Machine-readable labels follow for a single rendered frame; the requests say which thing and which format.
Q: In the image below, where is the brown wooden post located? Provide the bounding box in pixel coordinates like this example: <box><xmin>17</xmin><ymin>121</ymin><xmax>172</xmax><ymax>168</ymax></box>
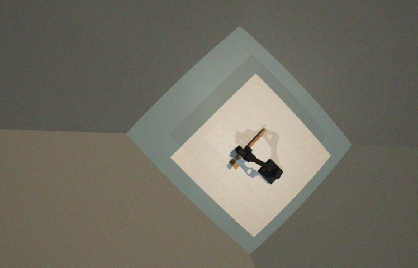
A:
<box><xmin>230</xmin><ymin>159</ymin><xmax>239</xmax><ymax>169</ymax></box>

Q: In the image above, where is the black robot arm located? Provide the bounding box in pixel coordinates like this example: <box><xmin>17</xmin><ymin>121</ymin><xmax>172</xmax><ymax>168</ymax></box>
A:
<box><xmin>236</xmin><ymin>146</ymin><xmax>283</xmax><ymax>179</ymax></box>

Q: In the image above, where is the brown wooden rail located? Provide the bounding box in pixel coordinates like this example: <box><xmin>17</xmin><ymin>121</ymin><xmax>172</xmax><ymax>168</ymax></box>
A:
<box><xmin>235</xmin><ymin>128</ymin><xmax>266</xmax><ymax>160</ymax></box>

